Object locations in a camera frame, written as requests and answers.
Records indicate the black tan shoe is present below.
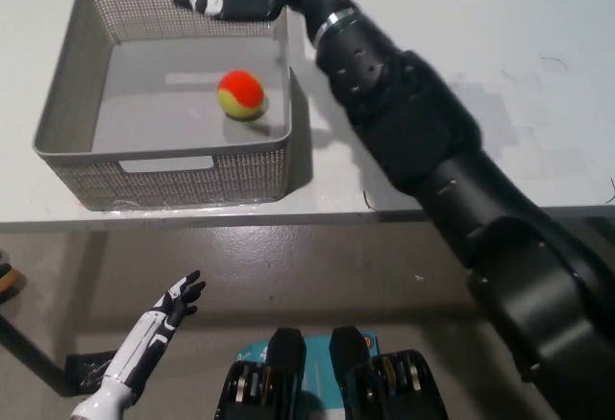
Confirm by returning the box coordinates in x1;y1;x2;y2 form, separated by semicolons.
0;249;23;305

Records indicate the yellow orange tennis ball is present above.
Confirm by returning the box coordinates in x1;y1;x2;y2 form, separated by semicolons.
216;69;266;121

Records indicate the grey perforated plastic basket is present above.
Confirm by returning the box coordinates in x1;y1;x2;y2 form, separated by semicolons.
32;0;294;210

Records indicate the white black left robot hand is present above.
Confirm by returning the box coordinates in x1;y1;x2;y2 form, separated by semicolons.
100;269;207;395

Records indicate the black table leg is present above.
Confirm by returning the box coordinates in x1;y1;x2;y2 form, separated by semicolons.
0;313;66;395

